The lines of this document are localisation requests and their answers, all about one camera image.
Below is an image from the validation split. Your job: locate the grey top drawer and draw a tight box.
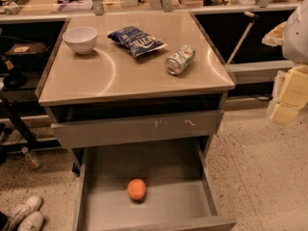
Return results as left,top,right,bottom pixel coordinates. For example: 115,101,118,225
51,110,223,149

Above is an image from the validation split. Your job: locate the grey drawer cabinet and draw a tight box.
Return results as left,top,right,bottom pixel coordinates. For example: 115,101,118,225
35,10,238,175

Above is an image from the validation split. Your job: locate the blue chip bag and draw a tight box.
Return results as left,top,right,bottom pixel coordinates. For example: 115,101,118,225
108,26,167,58

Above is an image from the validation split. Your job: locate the white bowl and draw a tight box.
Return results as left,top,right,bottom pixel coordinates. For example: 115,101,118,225
63,26,98,54

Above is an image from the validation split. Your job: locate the open middle drawer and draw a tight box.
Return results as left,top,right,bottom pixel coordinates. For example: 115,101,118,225
72,139,236,231

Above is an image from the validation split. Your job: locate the white stick black tip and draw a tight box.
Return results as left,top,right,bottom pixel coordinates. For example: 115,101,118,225
226,11,259,64

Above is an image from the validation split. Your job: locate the green white soda can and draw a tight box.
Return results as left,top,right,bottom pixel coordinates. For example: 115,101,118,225
165,45,195,75

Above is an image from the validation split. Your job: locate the orange fruit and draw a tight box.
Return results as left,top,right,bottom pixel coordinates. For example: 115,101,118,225
127,179,146,201

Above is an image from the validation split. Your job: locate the black floor cable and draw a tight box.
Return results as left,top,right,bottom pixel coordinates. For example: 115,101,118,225
249,93,273,102

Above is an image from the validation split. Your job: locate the left white sneaker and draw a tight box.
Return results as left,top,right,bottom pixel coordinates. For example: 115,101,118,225
5,195,42,231

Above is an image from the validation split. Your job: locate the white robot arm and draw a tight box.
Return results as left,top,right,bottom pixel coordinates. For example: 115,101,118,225
269,0,308,124

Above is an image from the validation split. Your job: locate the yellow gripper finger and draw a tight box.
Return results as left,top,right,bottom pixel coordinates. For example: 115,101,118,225
269,64,308,124

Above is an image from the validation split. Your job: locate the white sneaker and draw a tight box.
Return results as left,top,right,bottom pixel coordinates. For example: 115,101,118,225
5,195,42,231
17,211,44,231

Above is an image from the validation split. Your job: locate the plastic bottle on floor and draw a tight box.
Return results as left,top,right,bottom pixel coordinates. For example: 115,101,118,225
21,147,40,169

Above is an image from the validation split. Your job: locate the dark bag with label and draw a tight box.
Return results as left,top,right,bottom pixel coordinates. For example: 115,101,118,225
4,42,49,61

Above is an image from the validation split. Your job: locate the right white sneaker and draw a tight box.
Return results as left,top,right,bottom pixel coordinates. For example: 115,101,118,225
17,211,44,231

